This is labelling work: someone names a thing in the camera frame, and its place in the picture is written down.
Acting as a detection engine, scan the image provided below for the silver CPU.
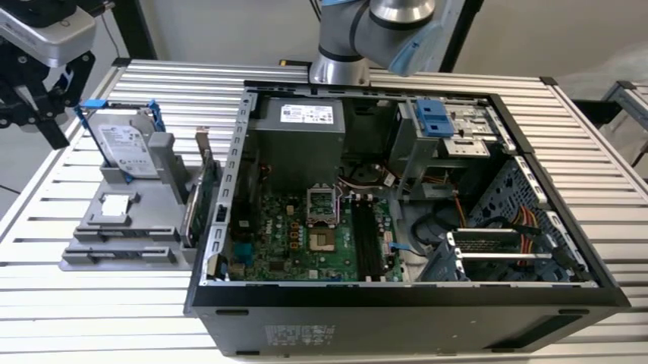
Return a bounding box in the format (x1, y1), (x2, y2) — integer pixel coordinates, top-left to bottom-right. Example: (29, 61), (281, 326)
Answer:
(101, 195), (131, 217)

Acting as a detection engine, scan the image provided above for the silver disk bay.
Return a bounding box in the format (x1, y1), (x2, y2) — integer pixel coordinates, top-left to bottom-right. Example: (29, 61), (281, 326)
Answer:
(420, 227), (556, 284)

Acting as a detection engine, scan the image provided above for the hard disk in blue carrier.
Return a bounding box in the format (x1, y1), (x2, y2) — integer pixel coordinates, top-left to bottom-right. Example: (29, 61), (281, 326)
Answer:
(70, 96), (163, 183)

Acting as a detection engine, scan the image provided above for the round black speaker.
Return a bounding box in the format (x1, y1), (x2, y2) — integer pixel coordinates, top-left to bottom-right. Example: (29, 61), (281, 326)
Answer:
(349, 162), (389, 187)

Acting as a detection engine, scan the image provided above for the orange wire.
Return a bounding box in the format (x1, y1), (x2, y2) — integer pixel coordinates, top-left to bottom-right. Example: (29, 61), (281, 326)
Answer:
(452, 191), (471, 228)

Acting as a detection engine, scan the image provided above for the metal side table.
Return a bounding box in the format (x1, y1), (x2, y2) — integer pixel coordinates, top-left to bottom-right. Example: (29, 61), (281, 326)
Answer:
(600, 80), (648, 168)

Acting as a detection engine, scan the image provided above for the metal socket cover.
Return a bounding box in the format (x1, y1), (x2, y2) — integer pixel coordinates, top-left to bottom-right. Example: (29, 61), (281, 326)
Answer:
(306, 183), (340, 227)

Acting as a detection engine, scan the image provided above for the green motherboard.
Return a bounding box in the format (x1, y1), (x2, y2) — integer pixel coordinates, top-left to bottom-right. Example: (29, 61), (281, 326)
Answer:
(228, 191), (407, 284)

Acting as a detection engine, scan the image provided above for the red yellow wire bundle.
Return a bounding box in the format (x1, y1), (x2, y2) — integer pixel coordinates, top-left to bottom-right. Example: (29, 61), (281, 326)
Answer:
(508, 206), (542, 256)

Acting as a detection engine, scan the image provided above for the black open PC case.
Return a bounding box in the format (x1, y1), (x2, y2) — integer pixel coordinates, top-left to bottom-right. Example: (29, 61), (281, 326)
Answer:
(182, 77), (632, 357)

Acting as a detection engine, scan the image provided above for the blue expansion slot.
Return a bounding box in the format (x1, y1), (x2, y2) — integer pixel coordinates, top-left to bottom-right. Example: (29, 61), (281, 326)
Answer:
(232, 244), (254, 265)

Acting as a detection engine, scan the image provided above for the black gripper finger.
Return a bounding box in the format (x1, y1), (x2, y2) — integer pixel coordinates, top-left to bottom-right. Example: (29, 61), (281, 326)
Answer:
(43, 52), (98, 151)
(0, 100), (45, 128)

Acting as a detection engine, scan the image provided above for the grey power supply unit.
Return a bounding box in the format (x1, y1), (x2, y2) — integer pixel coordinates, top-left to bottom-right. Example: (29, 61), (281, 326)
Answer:
(248, 96), (349, 190)

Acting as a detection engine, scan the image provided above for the CPU socket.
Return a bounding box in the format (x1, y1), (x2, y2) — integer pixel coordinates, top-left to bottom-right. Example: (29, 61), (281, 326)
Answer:
(308, 224), (338, 253)

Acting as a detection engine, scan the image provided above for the grey parts rack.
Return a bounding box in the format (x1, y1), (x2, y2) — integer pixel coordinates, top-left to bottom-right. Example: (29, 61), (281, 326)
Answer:
(58, 132), (224, 274)

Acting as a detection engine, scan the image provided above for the black case cable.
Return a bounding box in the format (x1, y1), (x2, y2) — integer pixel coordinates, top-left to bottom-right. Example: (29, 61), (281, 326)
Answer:
(411, 210), (457, 247)

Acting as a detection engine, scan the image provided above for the blue drive latch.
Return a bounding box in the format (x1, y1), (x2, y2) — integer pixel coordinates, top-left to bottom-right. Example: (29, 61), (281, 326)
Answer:
(413, 97), (455, 138)

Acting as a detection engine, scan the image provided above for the silver optical drive cage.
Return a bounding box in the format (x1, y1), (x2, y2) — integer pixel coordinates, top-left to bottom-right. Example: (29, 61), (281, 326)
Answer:
(389, 96), (513, 200)

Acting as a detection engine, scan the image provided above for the graphics card with metal bracket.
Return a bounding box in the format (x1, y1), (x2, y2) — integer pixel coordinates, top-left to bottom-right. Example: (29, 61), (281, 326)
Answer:
(179, 127), (224, 249)

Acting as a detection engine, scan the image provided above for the black frame post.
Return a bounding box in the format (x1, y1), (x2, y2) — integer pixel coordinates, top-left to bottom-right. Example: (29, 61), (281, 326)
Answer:
(109, 0), (158, 61)
(439, 0), (487, 73)

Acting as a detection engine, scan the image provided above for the black RAM slot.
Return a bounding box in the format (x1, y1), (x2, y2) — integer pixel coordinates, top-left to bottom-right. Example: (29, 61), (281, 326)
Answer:
(352, 193), (375, 282)

